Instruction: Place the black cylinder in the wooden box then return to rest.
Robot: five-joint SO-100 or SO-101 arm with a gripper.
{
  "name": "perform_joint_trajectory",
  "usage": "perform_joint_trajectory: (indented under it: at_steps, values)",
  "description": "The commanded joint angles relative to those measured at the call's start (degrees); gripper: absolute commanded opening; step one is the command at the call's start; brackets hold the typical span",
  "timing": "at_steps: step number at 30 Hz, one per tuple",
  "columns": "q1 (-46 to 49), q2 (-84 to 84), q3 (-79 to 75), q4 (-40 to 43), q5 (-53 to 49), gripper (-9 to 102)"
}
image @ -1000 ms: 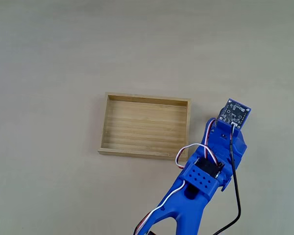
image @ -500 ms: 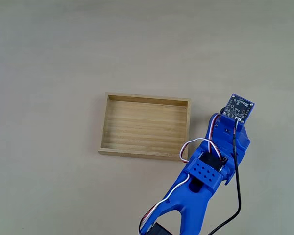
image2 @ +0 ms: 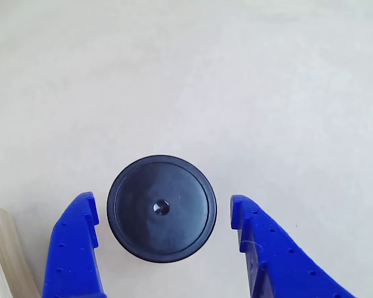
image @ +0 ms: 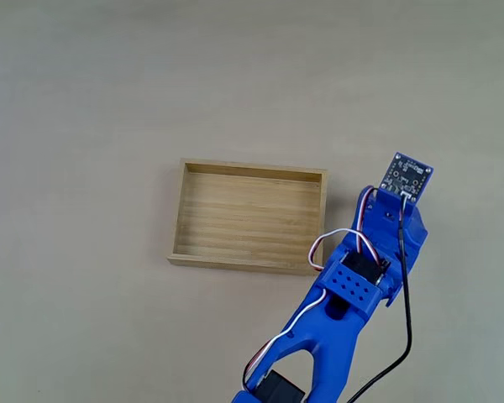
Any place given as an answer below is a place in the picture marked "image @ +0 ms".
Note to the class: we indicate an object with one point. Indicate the shallow wooden box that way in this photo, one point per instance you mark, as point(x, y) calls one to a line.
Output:
point(248, 218)

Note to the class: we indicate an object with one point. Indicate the blue camera circuit board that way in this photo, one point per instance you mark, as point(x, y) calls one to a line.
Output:
point(406, 174)

